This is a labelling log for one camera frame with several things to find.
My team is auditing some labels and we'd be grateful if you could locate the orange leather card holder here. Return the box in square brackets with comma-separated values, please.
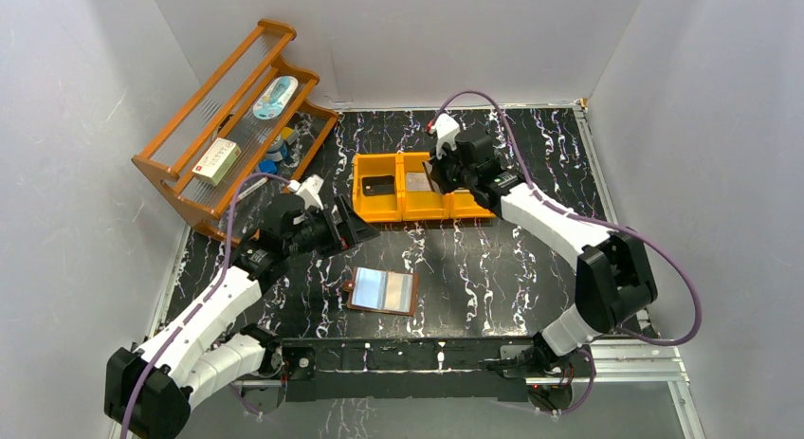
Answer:
[343, 267, 418, 316]

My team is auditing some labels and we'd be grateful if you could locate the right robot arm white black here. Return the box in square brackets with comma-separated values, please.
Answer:
[425, 129, 658, 376]

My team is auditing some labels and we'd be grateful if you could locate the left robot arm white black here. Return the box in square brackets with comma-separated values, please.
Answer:
[103, 193, 379, 438]

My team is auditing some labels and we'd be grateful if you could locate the black card in bin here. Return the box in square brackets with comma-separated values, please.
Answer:
[360, 174, 396, 196]

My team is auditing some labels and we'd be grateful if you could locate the grey card in bin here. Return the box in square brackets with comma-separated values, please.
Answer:
[405, 172, 434, 192]

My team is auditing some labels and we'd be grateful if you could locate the yellow right bin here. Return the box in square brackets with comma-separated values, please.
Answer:
[446, 189, 496, 219]

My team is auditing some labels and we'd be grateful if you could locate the yellow bin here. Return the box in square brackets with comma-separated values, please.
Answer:
[446, 189, 496, 219]
[352, 154, 402, 223]
[397, 152, 448, 221]

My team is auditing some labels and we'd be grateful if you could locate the yellow left bin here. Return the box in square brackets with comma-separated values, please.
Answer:
[352, 154, 402, 223]

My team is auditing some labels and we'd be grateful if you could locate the white marker pen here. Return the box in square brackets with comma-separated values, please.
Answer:
[237, 177, 267, 201]

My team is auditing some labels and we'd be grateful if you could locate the blue small cube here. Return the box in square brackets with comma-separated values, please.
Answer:
[256, 159, 277, 174]

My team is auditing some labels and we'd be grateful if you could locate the yellow middle bin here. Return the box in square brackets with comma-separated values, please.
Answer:
[397, 152, 448, 221]

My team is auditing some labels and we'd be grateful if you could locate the blue white tape roll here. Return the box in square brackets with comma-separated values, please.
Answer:
[265, 135, 288, 163]

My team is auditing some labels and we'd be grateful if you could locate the orange wooden shelf rack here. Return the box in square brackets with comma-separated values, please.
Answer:
[132, 19, 338, 240]

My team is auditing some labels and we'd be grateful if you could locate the white red box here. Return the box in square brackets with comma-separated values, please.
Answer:
[192, 137, 241, 186]

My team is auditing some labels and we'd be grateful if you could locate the white blue oval case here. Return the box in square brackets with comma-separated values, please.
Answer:
[251, 75, 299, 120]

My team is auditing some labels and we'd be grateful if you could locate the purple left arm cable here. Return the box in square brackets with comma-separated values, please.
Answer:
[119, 172, 297, 439]

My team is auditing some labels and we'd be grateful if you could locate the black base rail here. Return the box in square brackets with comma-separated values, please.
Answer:
[224, 337, 594, 412]

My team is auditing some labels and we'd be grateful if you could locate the aluminium frame rail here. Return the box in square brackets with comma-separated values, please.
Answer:
[109, 338, 706, 439]

